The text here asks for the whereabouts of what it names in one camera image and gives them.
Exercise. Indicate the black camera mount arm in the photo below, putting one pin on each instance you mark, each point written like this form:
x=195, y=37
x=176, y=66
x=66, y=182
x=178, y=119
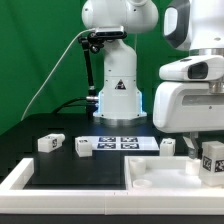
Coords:
x=89, y=63

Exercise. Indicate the white U-shaped obstacle fence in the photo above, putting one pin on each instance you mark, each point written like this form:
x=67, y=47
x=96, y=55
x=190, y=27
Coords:
x=15, y=199

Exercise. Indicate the white fiducial marker sheet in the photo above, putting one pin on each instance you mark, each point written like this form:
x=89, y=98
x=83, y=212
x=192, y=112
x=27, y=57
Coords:
x=131, y=143

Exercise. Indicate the grey mounted camera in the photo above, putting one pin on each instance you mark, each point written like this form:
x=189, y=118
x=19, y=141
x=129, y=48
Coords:
x=117, y=32

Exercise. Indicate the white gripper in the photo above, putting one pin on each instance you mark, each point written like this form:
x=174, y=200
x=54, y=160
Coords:
x=188, y=107

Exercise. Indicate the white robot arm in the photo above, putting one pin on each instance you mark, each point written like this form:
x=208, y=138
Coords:
x=196, y=26

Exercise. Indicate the white square table top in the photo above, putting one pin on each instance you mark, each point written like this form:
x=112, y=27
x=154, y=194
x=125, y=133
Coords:
x=172, y=172

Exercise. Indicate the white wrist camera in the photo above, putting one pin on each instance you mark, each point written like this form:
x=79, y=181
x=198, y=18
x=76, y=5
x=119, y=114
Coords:
x=194, y=68

